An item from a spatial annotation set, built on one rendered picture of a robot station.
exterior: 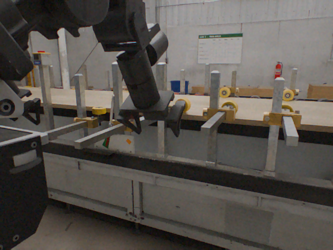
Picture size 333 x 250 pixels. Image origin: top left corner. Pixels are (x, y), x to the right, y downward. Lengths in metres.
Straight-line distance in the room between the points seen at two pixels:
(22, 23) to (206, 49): 8.23
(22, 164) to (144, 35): 0.27
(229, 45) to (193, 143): 7.06
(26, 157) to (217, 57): 8.06
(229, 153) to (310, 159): 0.38
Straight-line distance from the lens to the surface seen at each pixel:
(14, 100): 0.27
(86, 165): 1.55
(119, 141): 1.30
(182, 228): 1.65
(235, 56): 8.25
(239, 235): 1.60
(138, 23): 0.41
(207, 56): 8.41
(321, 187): 1.13
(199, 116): 1.26
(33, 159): 0.43
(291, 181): 1.11
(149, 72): 0.45
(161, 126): 1.17
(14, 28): 0.26
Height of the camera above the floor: 1.15
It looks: 14 degrees down
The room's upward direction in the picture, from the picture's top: straight up
